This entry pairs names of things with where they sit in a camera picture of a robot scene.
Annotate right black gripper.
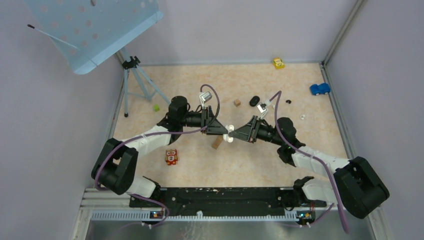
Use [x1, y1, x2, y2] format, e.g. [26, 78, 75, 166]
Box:
[229, 115, 284, 146]

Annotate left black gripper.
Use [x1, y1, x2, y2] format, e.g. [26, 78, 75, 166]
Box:
[179, 105, 228, 136]

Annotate white earbud charging case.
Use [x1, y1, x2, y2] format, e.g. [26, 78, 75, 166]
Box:
[222, 124, 235, 143]

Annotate black oval charging case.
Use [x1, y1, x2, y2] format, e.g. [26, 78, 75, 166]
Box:
[249, 95, 260, 107]

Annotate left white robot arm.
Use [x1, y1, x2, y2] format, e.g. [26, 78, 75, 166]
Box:
[91, 96, 228, 207]

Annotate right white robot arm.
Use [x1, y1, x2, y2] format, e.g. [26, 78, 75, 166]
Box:
[229, 116, 390, 219]

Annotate wooden arch block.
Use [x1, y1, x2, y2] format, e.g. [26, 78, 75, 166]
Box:
[211, 135, 224, 150]

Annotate small wooden cube far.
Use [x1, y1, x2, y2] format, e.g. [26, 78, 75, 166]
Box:
[233, 99, 241, 107]

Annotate red owl number block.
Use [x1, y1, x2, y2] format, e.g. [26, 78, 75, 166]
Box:
[165, 149, 178, 166]

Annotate yellow toy car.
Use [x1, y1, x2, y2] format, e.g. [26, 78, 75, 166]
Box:
[272, 57, 286, 70]

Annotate blue toy car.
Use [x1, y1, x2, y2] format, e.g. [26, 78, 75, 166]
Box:
[309, 82, 331, 96]

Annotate light blue tripod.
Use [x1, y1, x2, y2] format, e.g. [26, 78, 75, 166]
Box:
[117, 47, 171, 118]

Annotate light blue perforated stand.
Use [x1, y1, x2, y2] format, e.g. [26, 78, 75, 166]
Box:
[25, 0, 164, 75]

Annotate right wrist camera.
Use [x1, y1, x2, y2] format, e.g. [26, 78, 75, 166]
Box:
[256, 100, 272, 115]

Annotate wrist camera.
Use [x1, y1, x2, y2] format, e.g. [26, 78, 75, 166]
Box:
[256, 100, 272, 115]
[199, 91, 213, 105]

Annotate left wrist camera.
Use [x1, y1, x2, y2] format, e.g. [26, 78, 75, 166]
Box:
[199, 91, 213, 105]

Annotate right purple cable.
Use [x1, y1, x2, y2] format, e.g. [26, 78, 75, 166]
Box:
[268, 90, 350, 234]

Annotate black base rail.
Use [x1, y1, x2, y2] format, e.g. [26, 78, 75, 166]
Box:
[129, 187, 327, 217]

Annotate white slotted cable duct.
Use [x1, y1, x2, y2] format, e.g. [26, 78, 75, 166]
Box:
[91, 210, 298, 222]

